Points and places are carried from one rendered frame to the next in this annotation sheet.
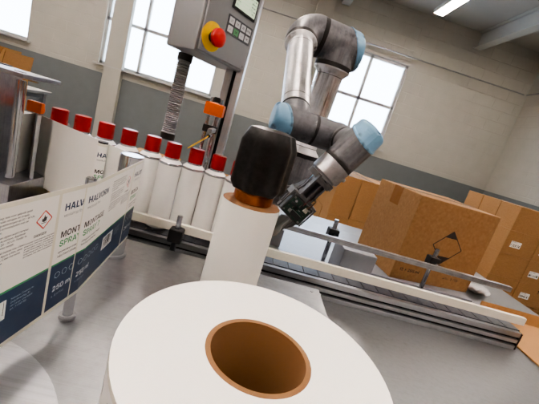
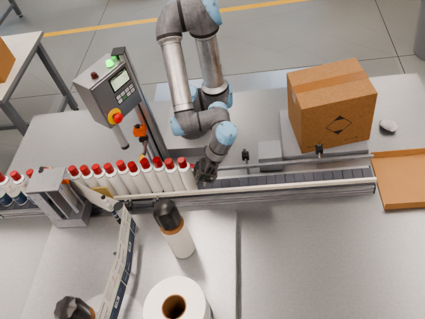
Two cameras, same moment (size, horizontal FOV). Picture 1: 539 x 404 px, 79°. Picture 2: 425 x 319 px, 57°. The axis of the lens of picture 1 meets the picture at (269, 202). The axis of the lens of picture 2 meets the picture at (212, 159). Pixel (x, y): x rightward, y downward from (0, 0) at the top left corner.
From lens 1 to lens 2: 112 cm
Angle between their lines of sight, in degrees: 40
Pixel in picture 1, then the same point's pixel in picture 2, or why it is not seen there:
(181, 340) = (156, 309)
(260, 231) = (178, 237)
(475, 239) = (360, 112)
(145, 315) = (147, 304)
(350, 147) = (218, 147)
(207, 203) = (163, 181)
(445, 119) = not seen: outside the picture
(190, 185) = (150, 177)
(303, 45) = (170, 54)
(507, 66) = not seen: outside the picture
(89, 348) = (143, 286)
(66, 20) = not seen: outside the picture
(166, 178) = (137, 180)
